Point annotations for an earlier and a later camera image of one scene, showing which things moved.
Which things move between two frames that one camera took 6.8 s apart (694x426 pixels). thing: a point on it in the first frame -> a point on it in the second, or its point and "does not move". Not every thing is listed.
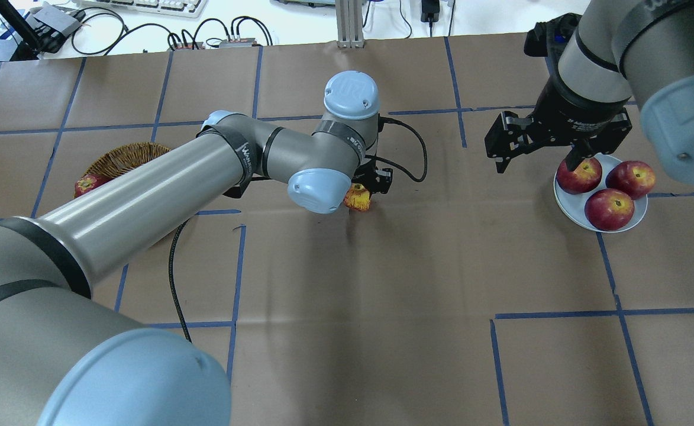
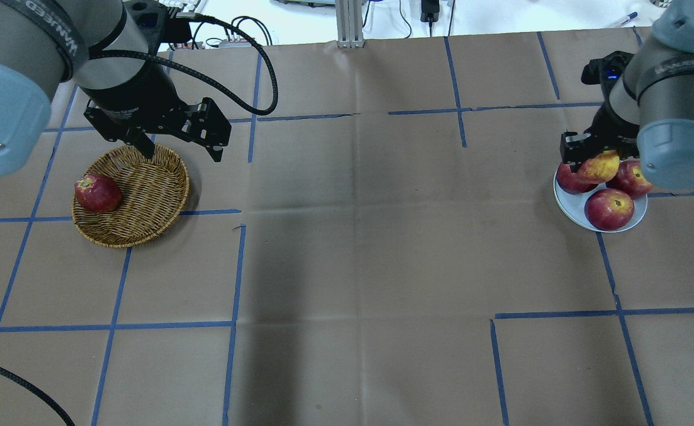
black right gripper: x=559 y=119 -> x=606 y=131
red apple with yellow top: x=582 y=179 does not move
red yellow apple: x=357 y=197 -> x=600 y=168
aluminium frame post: x=349 y=23 does not move
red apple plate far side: x=635 y=177 does not move
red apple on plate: x=609 y=209 does not move
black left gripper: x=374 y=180 -> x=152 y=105
